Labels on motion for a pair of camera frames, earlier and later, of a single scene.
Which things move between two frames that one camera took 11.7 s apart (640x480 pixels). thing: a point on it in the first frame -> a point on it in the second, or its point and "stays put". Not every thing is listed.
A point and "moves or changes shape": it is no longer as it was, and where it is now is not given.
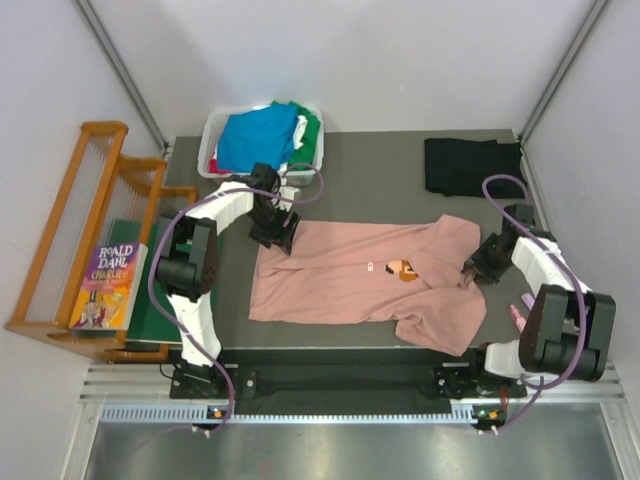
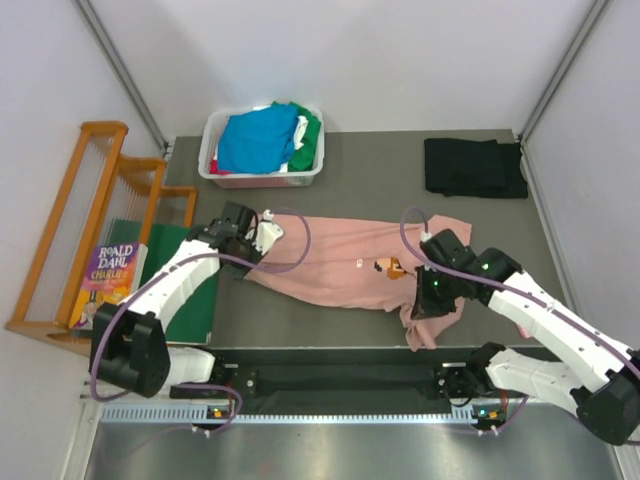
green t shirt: [305, 154] stays put
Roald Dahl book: [109, 288] stays put
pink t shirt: [406, 274] moves or changes shape
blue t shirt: [264, 135] stays put
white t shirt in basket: [299, 130] stays put
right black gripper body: [487, 262] -> [436, 293]
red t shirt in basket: [212, 167] stays put
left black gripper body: [275, 233] -> [242, 251]
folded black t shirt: [459, 167] stays put
